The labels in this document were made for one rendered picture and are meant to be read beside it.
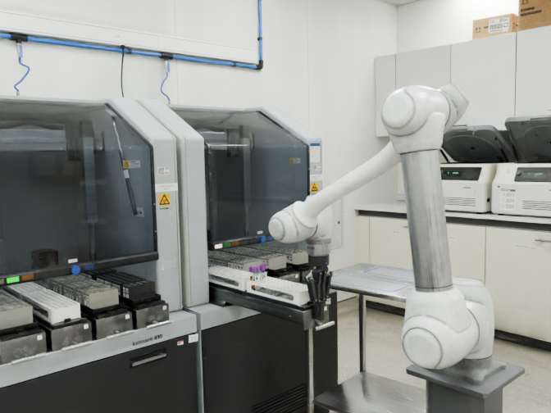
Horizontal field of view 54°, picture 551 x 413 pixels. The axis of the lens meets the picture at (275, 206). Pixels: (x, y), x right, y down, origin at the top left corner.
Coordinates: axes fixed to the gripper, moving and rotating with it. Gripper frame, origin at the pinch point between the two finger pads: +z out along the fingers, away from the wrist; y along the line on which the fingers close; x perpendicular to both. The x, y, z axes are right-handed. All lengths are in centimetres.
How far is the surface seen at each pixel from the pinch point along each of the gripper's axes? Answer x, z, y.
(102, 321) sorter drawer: -47, 0, 60
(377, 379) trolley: -22, 52, -63
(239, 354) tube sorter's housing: -47, 28, 0
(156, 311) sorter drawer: -47, 1, 39
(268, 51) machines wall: -166, -131, -130
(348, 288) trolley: -8.1, -1.8, -26.4
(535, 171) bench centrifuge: -18, -41, -234
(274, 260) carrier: -54, -7, -28
